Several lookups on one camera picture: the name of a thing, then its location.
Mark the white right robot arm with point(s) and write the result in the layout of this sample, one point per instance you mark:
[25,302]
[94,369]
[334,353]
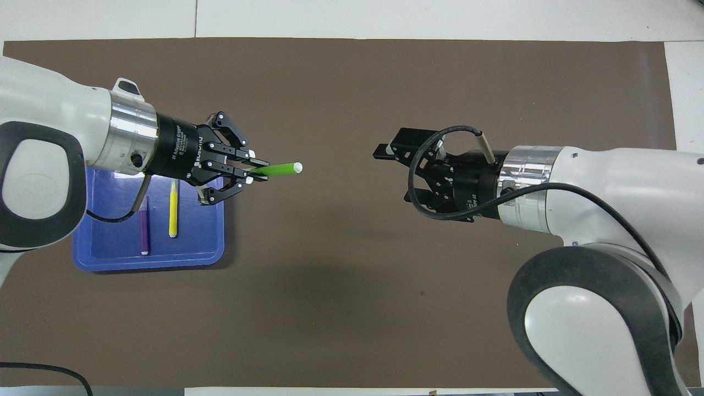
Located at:
[605,181]

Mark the green marker pen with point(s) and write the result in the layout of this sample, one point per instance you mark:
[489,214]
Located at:
[278,169]

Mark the brown table mat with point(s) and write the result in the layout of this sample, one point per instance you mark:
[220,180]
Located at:
[352,302]

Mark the yellow marker pen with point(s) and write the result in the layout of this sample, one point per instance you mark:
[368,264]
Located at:
[173,214]

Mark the blue plastic tray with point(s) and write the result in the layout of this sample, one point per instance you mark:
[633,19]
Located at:
[198,247]

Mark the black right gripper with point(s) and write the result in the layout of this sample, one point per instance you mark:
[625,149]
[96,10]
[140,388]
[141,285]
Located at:
[473,184]

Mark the purple marker pen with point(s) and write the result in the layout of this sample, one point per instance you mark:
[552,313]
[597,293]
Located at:
[144,231]

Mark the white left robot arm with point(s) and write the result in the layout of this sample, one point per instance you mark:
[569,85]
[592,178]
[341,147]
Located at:
[49,126]

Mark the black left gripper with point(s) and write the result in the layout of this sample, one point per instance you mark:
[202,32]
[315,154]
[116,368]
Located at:
[179,151]

